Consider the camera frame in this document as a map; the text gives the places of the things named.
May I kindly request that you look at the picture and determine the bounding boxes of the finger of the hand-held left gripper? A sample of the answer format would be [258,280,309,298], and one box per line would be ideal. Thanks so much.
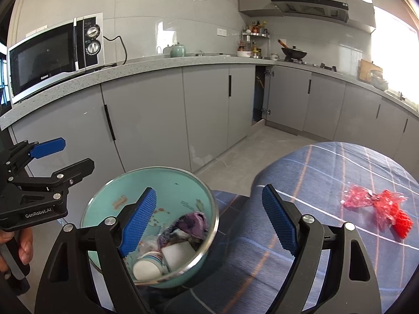
[0,138,66,179]
[7,158,96,201]

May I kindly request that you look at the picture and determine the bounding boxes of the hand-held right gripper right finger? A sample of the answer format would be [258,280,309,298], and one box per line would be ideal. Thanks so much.
[261,184,382,314]

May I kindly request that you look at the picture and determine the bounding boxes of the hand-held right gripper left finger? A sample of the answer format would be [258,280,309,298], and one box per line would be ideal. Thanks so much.
[34,187,158,314]

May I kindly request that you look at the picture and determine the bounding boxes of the clear red-printed plastic bag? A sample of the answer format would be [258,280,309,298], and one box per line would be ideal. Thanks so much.
[139,234,163,254]

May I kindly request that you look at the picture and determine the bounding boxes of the teal enamel basin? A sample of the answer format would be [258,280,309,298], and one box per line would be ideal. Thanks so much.
[80,167,219,289]

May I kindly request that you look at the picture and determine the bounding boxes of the blue striped paper cup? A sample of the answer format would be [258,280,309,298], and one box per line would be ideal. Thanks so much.
[132,250,164,282]

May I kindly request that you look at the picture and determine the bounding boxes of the white paper cup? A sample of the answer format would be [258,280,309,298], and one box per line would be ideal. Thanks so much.
[161,242,197,273]

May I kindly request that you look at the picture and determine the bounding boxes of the purple plastic wrapper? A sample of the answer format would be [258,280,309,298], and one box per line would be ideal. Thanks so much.
[177,211,210,241]

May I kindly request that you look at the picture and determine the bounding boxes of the person's left hand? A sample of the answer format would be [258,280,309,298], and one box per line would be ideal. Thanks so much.
[0,228,34,274]

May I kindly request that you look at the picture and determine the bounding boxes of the blue plaid tablecloth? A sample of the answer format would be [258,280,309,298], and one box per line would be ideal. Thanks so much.
[141,141,419,314]

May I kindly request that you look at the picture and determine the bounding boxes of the red plastic wrapper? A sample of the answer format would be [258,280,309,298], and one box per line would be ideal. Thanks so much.
[342,184,409,230]

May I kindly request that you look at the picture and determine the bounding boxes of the silver black microwave oven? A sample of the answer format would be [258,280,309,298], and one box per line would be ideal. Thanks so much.
[7,13,106,105]

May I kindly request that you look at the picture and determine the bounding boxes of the grey lower kitchen cabinets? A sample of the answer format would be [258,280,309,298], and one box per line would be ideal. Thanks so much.
[0,55,419,203]

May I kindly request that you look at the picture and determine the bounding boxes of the red mesh net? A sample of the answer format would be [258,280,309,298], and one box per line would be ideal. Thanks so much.
[391,210,412,239]

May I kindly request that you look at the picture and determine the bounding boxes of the green ceramic teapot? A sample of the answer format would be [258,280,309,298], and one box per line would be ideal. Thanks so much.
[162,42,187,58]

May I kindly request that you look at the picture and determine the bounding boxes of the gas stove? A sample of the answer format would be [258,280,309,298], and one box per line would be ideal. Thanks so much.
[283,57,338,73]

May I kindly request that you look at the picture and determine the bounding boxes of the black wok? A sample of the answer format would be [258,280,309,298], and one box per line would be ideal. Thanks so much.
[277,39,308,60]

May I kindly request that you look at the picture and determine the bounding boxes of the large grey bowl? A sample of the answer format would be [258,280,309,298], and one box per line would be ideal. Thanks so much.
[370,69,390,92]

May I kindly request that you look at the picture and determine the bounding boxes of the wooden cutting board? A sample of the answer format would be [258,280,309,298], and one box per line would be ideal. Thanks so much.
[357,58,384,82]

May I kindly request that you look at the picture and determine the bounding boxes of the metal spice rack with bottles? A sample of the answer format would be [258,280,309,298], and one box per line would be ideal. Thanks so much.
[236,19,272,60]

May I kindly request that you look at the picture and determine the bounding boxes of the bright window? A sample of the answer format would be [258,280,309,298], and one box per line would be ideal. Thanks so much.
[371,6,419,112]

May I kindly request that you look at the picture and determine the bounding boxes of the black range hood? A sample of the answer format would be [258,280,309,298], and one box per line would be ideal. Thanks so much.
[270,0,349,24]

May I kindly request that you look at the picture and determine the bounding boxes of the black power cable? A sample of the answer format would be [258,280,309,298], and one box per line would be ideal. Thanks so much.
[103,34,128,70]

